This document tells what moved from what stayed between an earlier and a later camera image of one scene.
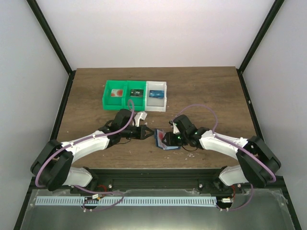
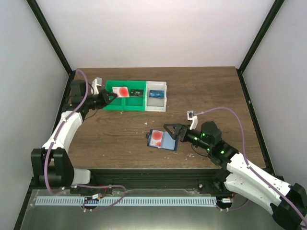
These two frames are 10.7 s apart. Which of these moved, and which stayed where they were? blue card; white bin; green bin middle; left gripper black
Moved: left gripper black
Stayed: blue card; white bin; green bin middle
